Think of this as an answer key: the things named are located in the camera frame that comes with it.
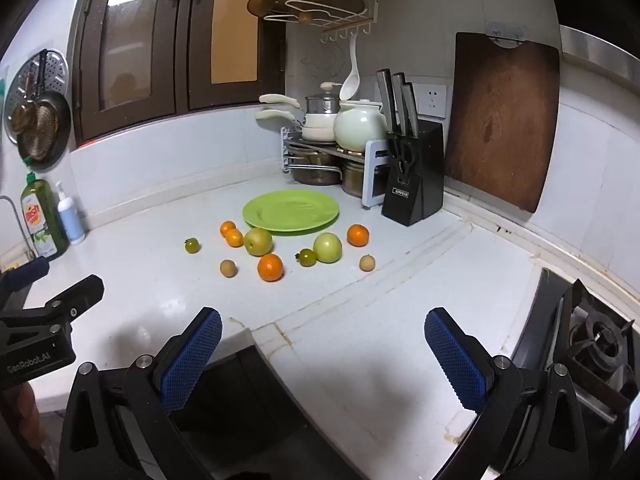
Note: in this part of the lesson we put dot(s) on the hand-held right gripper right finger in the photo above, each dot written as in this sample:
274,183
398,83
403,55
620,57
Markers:
455,365

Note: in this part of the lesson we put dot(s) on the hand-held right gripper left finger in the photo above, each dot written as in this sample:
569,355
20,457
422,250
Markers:
192,360

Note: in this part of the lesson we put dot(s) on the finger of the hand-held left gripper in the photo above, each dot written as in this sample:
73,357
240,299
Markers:
27,271
77,295

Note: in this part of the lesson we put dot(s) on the brown longan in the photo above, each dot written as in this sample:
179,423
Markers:
228,268
367,262

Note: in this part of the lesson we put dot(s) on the green tomato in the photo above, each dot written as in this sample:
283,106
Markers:
192,245
306,257

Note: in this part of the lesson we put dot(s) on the large orange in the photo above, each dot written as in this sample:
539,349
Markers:
270,267
358,235

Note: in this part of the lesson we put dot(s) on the small orange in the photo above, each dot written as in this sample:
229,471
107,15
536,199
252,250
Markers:
227,228
234,238

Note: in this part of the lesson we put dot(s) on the green grape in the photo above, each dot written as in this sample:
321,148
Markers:
258,241

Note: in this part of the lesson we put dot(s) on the green apple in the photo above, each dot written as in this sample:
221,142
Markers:
327,247

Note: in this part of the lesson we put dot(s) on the green plate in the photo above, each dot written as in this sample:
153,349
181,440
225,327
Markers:
290,212

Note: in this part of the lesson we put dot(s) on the person's left hand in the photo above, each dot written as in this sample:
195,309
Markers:
22,410

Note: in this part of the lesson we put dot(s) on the steel faucet pipe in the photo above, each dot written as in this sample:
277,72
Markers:
15,222

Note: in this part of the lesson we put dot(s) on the green dish soap bottle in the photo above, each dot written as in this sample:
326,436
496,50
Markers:
42,215

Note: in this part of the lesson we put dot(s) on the white pump bottle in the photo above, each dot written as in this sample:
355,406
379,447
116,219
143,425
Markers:
69,215

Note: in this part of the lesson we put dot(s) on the gas stove burner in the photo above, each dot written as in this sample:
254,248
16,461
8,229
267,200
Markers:
590,350

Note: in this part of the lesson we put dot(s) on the mesh strainer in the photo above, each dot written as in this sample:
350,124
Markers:
30,130

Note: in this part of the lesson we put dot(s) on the dark frying pan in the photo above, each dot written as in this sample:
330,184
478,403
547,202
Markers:
57,130

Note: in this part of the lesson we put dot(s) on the black knife block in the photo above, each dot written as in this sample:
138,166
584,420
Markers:
417,185

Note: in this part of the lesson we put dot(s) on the white and grey pot rack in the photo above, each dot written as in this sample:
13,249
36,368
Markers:
375,180

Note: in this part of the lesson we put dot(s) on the black kitchen scissors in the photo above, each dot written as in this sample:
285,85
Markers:
404,155

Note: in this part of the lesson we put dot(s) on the beaded wooden trivet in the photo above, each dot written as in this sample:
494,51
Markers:
350,149

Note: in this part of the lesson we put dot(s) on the wooden cutting board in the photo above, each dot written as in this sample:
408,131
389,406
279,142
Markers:
500,120

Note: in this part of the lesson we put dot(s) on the cream ceramic pot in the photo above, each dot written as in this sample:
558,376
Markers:
359,125

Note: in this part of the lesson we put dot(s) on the brown framed window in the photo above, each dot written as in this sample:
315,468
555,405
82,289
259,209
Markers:
175,45

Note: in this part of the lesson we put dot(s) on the steel steamer pot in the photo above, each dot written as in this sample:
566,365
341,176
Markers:
322,105

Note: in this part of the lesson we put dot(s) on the white ladle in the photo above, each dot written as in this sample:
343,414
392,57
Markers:
351,80

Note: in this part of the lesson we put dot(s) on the steel range hood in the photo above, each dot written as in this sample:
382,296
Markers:
600,50

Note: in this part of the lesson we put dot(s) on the round wooden lid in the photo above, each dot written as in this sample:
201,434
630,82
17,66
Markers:
305,2

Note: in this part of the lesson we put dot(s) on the white wall socket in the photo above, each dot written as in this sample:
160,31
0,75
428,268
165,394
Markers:
432,101

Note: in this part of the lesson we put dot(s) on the clear wall hook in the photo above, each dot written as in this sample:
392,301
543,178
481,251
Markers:
506,36

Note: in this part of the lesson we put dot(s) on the white metal wall rack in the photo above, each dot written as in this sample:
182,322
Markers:
350,15

